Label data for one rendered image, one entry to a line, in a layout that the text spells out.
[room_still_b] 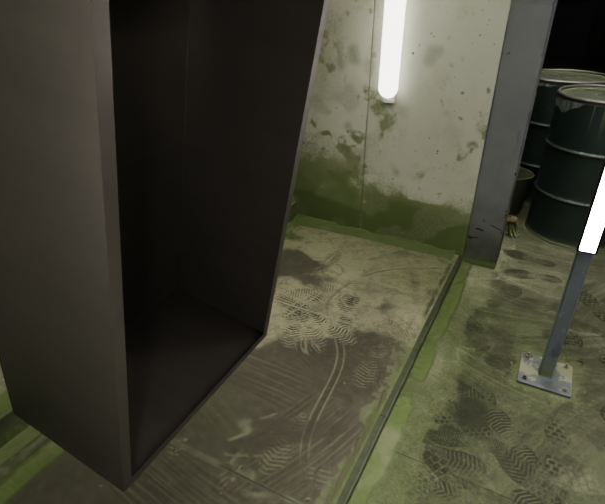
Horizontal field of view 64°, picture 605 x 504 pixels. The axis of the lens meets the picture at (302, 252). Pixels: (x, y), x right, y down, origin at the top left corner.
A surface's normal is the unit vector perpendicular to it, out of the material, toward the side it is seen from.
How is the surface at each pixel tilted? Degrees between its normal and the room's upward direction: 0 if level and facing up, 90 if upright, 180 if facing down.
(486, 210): 90
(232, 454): 0
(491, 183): 90
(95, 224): 91
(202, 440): 0
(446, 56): 90
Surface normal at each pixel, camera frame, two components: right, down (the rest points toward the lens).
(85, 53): -0.46, 0.44
